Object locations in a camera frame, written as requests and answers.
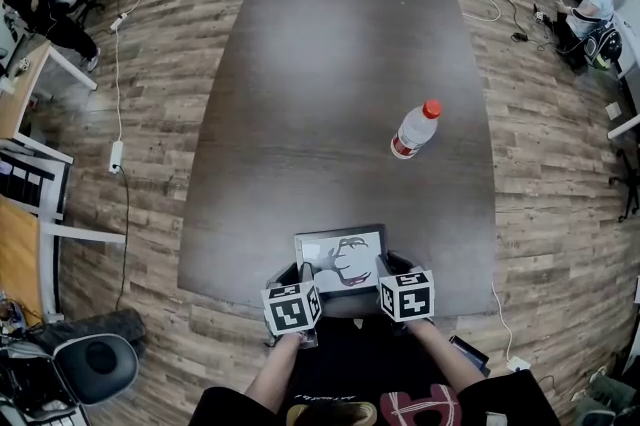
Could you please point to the wooden top table white legs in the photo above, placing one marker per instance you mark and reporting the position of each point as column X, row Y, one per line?
column 17, row 254
column 20, row 89

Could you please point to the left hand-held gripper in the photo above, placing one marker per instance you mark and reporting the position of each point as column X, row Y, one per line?
column 292, row 309

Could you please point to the black rectangular box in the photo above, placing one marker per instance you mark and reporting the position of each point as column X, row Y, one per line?
column 470, row 354

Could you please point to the person's left forearm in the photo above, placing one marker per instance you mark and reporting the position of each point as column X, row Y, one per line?
column 275, row 374

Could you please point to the small power strip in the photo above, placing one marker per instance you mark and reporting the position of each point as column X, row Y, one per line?
column 539, row 15

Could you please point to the person's right forearm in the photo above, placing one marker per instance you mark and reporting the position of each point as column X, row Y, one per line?
column 445, row 359

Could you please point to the grey shell chair black cushion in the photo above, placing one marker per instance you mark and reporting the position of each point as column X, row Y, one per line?
column 100, row 359

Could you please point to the clear plastic bottle red cap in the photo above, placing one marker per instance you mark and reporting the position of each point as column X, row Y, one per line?
column 415, row 131

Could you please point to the black backpack yellow trim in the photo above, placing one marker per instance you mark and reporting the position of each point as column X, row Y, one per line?
column 602, row 46

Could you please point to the dark long table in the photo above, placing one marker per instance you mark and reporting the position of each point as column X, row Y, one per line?
column 325, row 89

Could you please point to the person's black printed shirt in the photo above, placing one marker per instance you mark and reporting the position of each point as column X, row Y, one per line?
column 360, row 364

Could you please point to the grey green bag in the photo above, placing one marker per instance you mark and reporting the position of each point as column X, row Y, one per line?
column 605, row 401

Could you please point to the cluttered equipment cart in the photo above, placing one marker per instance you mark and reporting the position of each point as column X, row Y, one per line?
column 30, row 384

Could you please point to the framed deer picture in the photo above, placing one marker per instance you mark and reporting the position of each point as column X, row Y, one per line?
column 345, row 259

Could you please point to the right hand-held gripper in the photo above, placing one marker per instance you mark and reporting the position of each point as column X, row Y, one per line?
column 407, row 296

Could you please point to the white power strip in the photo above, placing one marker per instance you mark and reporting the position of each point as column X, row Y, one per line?
column 116, row 156
column 518, row 363
column 119, row 21

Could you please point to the dark grey fabric item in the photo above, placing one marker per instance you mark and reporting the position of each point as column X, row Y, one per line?
column 115, row 321

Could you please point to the black power adapter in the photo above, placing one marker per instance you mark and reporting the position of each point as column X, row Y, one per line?
column 519, row 37

